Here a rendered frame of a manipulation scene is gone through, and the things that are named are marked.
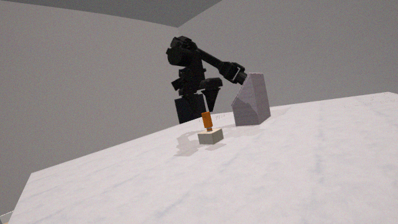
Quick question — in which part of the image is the beige rectangular block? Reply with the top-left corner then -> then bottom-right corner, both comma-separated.
198,128 -> 223,144

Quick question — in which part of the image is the orange cylinder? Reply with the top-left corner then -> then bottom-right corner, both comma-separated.
201,112 -> 213,128

